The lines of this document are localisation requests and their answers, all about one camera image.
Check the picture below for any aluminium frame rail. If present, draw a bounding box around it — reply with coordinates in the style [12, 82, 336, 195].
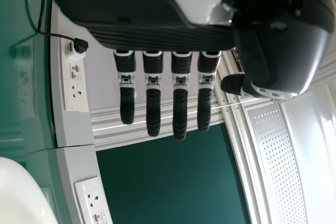
[89, 95, 224, 152]
[215, 50, 266, 224]

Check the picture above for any plate with brown leaf pattern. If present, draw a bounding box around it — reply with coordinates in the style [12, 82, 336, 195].
[0, 156, 59, 224]

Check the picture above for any white socket strip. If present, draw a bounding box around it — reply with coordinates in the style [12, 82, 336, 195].
[74, 176, 113, 224]
[60, 34, 89, 112]

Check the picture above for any perforated metal cable duct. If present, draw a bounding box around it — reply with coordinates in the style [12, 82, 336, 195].
[246, 103, 308, 224]

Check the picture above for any grey socket trunking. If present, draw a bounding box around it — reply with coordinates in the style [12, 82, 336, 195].
[51, 0, 113, 224]

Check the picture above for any black plug with cable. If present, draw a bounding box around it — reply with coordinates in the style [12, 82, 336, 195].
[36, 0, 90, 53]

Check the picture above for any white-and-orange plug adapter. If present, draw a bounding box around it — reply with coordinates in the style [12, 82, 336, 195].
[65, 41, 87, 61]

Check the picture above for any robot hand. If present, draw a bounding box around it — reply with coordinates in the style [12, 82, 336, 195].
[39, 0, 336, 143]

